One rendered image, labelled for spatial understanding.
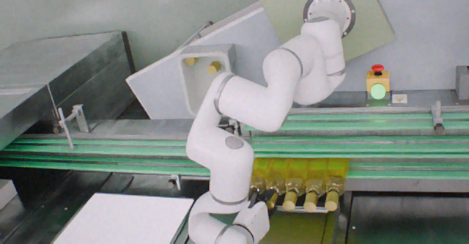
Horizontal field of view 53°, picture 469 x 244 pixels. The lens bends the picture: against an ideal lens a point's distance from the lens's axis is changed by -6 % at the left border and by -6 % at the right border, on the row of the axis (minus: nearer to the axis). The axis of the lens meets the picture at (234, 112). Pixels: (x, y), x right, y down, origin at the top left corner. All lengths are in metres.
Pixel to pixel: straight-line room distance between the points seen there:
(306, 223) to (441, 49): 0.67
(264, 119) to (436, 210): 0.81
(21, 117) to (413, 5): 1.42
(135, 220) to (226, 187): 0.71
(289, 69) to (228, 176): 0.24
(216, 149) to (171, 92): 0.85
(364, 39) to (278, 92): 0.59
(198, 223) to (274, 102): 0.37
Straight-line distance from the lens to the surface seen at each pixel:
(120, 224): 1.68
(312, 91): 1.11
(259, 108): 0.96
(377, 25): 1.49
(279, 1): 1.49
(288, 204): 1.38
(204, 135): 0.99
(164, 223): 1.62
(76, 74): 2.24
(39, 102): 2.03
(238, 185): 1.00
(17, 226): 1.94
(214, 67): 1.63
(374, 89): 1.52
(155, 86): 1.82
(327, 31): 1.18
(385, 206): 1.62
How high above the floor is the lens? 2.23
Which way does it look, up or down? 58 degrees down
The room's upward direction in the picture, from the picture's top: 149 degrees counter-clockwise
